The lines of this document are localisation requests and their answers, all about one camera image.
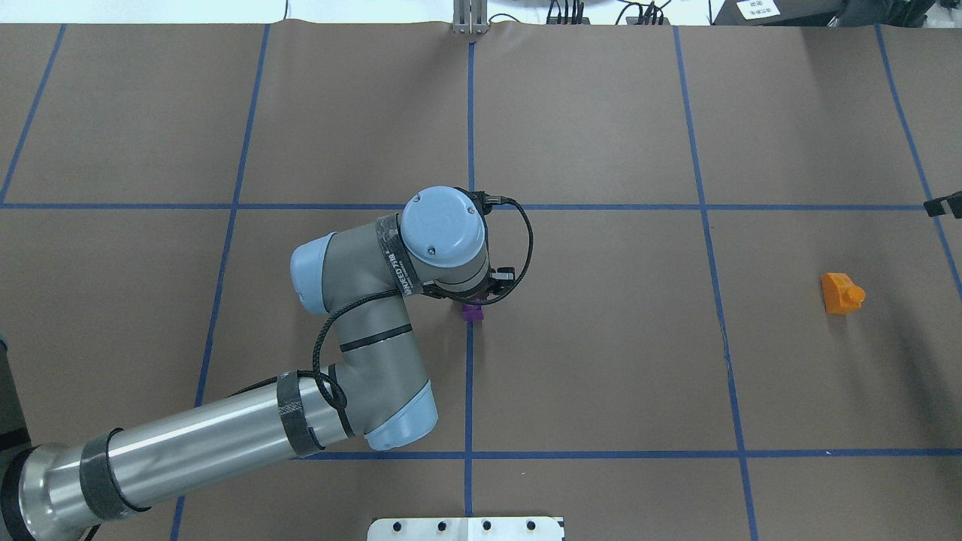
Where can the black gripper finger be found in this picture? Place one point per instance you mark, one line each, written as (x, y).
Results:
(943, 206)

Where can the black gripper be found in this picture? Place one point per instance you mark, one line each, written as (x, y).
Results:
(473, 300)

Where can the purple trapezoid block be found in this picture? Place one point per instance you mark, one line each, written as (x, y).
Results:
(472, 313)

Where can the orange trapezoid block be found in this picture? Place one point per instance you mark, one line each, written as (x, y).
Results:
(840, 295)

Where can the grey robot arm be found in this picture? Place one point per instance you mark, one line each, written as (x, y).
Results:
(367, 378)

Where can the brown paper table mat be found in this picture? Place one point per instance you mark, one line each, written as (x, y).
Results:
(667, 370)

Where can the black box with label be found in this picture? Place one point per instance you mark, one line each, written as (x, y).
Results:
(841, 14)

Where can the white metal base plate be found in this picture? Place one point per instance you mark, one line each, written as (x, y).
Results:
(468, 528)

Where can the grey metal post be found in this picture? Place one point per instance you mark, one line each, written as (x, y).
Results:
(470, 17)

